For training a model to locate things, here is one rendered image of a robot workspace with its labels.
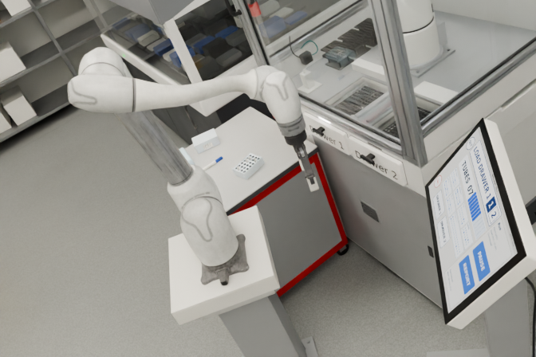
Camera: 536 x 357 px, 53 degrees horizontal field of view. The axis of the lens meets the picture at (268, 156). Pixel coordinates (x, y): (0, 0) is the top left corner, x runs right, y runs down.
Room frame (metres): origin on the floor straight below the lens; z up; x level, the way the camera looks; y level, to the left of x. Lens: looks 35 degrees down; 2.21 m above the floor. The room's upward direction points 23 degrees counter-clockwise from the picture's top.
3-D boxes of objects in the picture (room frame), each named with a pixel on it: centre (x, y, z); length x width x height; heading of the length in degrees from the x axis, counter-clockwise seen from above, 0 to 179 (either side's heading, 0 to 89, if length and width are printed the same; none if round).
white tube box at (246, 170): (2.02, 0.10, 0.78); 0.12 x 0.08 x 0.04; 122
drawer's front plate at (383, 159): (1.59, -0.38, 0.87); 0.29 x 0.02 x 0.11; 20
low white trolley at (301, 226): (2.17, 0.15, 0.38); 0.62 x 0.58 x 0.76; 20
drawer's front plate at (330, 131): (1.88, -0.27, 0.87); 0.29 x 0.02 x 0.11; 20
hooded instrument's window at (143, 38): (3.61, -0.01, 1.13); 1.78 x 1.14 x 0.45; 20
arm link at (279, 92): (1.51, -0.12, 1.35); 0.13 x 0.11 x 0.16; 4
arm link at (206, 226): (1.46, 0.30, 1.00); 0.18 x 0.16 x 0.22; 2
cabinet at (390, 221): (2.00, -0.74, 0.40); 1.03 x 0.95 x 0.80; 20
